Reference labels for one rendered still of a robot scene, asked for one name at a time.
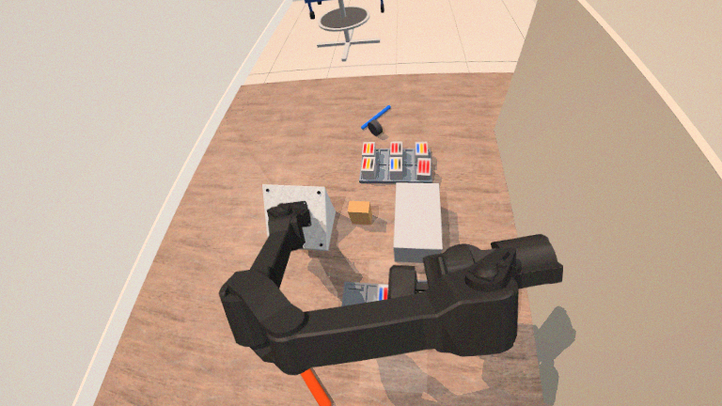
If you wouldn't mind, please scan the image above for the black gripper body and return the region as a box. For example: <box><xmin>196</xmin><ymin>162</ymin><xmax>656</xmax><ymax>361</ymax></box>
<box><xmin>387</xmin><ymin>264</ymin><xmax>429</xmax><ymax>299</ymax></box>

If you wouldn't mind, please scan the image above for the black cylinder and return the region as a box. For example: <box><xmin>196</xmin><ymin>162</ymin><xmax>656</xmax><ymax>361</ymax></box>
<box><xmin>368</xmin><ymin>119</ymin><xmax>383</xmax><ymax>136</ymax></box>

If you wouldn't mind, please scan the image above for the small orange cardboard box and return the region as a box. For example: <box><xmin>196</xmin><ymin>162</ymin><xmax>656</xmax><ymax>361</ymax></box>
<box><xmin>348</xmin><ymin>201</ymin><xmax>372</xmax><ymax>226</ymax></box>

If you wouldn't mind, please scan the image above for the blue long thin bar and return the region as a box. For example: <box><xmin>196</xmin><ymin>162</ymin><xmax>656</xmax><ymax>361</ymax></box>
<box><xmin>361</xmin><ymin>105</ymin><xmax>391</xmax><ymax>129</ymax></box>

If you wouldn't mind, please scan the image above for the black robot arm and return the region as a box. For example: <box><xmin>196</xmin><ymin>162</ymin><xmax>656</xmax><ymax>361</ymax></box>
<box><xmin>218</xmin><ymin>201</ymin><xmax>563</xmax><ymax>376</ymax></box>

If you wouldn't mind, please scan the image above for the beige wall panel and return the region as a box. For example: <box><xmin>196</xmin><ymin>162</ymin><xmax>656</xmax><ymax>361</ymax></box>
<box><xmin>494</xmin><ymin>0</ymin><xmax>722</xmax><ymax>406</ymax></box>

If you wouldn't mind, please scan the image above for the orange-handled screwdriver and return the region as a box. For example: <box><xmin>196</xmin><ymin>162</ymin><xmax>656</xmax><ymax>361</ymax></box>
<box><xmin>301</xmin><ymin>369</ymin><xmax>331</xmax><ymax>406</ymax></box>

